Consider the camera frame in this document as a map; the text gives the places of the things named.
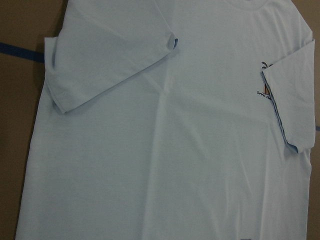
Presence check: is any light blue t-shirt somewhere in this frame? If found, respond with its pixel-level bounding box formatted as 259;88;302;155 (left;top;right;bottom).
15;0;316;240

